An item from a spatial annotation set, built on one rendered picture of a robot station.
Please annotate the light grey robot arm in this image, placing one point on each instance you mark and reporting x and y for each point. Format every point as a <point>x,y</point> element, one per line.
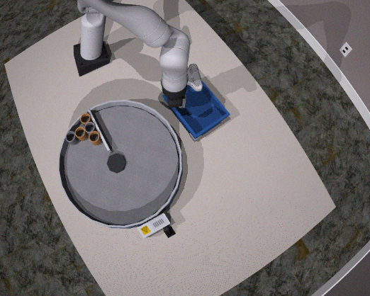
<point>143,22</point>

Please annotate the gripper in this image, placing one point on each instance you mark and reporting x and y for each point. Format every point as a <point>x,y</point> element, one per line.
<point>175,92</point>

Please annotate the bronze bushing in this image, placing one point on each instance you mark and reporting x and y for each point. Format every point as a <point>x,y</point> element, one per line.
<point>77,132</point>
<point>84,116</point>
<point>92,134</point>

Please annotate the blue square tray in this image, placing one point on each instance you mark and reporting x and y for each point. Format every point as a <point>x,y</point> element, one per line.
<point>202,112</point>

